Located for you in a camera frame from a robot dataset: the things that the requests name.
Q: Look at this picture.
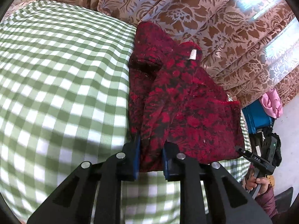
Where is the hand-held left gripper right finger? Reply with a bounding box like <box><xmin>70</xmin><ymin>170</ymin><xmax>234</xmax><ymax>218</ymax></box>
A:
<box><xmin>162</xmin><ymin>142</ymin><xmax>272</xmax><ymax>224</ymax></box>

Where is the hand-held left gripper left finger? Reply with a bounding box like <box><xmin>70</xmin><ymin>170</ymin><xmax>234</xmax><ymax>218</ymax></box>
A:
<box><xmin>27</xmin><ymin>136</ymin><xmax>141</xmax><ymax>224</ymax></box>

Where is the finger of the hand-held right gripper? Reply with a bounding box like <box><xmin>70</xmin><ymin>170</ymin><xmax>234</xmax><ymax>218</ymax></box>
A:
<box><xmin>235</xmin><ymin>145</ymin><xmax>257</xmax><ymax>166</ymax></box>

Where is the red patterned sweater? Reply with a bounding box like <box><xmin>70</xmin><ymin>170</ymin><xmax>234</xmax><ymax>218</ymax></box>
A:
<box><xmin>128</xmin><ymin>21</ymin><xmax>245</xmax><ymax>172</ymax></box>

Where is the person's right forearm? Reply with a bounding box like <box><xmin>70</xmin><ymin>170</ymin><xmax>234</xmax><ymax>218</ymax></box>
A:
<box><xmin>255</xmin><ymin>185</ymin><xmax>279</xmax><ymax>220</ymax></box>

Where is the person's right hand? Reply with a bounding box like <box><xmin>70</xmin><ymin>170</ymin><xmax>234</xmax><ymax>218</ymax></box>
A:
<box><xmin>245</xmin><ymin>171</ymin><xmax>269</xmax><ymax>193</ymax></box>

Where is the blue plastic box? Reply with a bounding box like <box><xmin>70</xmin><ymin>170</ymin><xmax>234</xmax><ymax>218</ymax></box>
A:
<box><xmin>242</xmin><ymin>99</ymin><xmax>275</xmax><ymax>134</ymax></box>

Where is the pink cloth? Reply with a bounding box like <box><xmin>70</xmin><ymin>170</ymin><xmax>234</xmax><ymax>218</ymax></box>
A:
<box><xmin>260</xmin><ymin>89</ymin><xmax>283</xmax><ymax>119</ymax></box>

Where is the green checked blanket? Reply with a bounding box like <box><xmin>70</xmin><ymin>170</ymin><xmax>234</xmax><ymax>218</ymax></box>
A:
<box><xmin>0</xmin><ymin>0</ymin><xmax>251</xmax><ymax>224</ymax></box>

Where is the floral brown curtain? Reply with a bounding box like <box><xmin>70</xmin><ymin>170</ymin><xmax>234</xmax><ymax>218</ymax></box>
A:
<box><xmin>21</xmin><ymin>0</ymin><xmax>299</xmax><ymax>109</ymax></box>

